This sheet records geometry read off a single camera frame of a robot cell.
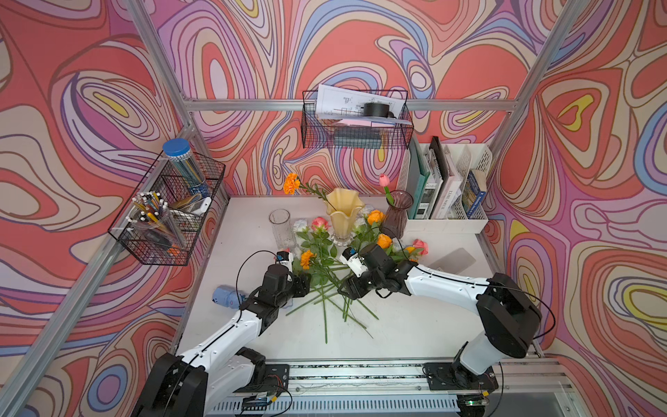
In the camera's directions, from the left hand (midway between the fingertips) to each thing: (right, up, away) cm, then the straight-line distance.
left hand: (307, 276), depth 86 cm
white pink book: (+49, +30, +3) cm, 58 cm away
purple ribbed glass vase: (+32, +19, +10) cm, 39 cm away
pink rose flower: (+3, +18, +19) cm, 26 cm away
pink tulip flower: (+26, +32, -2) cm, 41 cm away
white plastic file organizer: (+62, +44, +17) cm, 78 cm away
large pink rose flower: (+42, +10, +12) cm, 45 cm away
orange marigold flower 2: (-4, +30, -7) cm, 31 cm away
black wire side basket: (-33, +22, -12) cm, 41 cm away
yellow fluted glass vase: (+13, +24, +9) cm, 29 cm away
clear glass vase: (-9, +19, +3) cm, 22 cm away
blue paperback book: (+64, +29, +16) cm, 72 cm away
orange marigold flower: (0, +4, +5) cm, 7 cm away
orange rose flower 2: (+26, +21, +19) cm, 38 cm away
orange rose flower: (+28, +11, +14) cm, 33 cm away
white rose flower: (-5, +17, +16) cm, 24 cm away
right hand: (+14, -5, -2) cm, 15 cm away
